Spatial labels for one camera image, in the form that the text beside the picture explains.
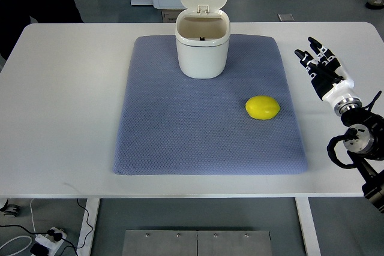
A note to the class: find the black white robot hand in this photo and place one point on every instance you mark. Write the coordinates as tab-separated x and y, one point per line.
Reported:
329	79

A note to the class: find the yellow lemon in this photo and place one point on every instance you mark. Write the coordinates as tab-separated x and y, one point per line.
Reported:
262	107

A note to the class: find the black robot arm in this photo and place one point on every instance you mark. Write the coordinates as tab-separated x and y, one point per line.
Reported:
363	141

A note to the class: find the white trash bin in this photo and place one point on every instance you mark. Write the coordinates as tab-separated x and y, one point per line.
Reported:
202	42

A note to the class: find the grey floor socket plate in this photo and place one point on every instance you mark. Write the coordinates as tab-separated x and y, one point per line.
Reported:
286	17

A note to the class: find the shoe of bystander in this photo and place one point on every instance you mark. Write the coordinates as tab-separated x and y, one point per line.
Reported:
374	4

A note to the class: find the white table leg right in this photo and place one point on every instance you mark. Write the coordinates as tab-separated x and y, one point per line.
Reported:
308	229

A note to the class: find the white table leg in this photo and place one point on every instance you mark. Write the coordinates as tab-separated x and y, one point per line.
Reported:
308	229
87	231

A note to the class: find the cardboard box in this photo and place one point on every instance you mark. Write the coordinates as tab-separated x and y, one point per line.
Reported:
170	16

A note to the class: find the blue quilted mat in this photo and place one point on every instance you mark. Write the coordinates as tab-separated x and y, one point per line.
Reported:
173	124

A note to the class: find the grey metal floor plate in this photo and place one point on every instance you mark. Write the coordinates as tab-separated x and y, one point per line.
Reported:
196	242

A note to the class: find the white table leg left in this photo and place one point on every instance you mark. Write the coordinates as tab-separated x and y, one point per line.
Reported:
87	231

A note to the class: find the white power strip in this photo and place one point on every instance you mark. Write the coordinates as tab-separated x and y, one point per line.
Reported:
52	240

